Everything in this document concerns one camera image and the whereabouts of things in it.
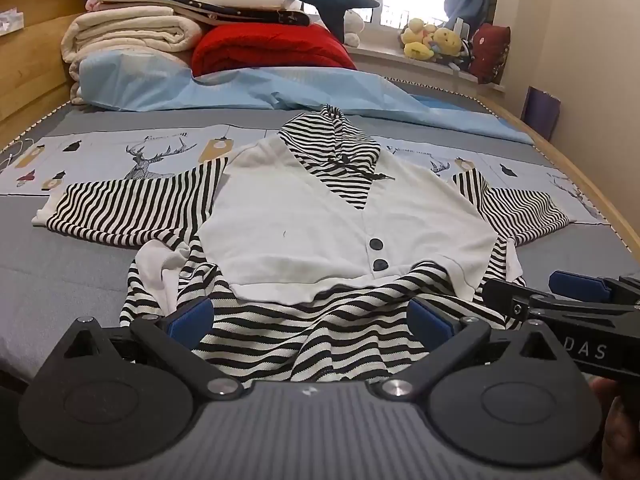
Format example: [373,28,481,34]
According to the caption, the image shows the person's right hand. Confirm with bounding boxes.
[589,376,640,480]

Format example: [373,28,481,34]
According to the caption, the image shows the wooden bed frame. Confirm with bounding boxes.
[479,94,640,257]

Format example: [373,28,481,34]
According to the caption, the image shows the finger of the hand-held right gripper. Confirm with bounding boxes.
[548,269,624,306]
[481,278,539,331]

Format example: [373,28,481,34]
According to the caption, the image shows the grey deer print bed sheet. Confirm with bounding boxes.
[0,77,632,386]

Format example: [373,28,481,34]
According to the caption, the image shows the yellow plush toy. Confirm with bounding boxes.
[399,17,464,64]

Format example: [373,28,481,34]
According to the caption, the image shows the light blue duvet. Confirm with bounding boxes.
[79,52,533,146]

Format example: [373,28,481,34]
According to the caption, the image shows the purple board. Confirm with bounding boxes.
[520,86,564,142]

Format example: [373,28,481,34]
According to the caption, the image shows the wooden headboard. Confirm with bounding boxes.
[0,0,108,137]

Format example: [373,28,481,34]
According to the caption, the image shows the dark red plush pillow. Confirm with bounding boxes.
[467,22,514,84]

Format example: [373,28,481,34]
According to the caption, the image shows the white plush toy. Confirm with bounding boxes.
[342,10,367,49]

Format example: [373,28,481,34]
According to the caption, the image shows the red folded blanket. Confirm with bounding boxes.
[191,24,358,78]

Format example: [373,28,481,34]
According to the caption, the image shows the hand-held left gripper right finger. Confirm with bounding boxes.
[372,297,584,402]

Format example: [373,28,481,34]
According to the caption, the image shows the tissue box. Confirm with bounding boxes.
[0,7,24,36]

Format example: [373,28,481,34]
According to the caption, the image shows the cream folded blanket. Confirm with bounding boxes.
[61,7,203,106]

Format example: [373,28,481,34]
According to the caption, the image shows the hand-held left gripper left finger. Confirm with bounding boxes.
[34,296,247,402]

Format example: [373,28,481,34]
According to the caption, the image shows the striped white hooded top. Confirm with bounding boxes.
[32,104,573,386]

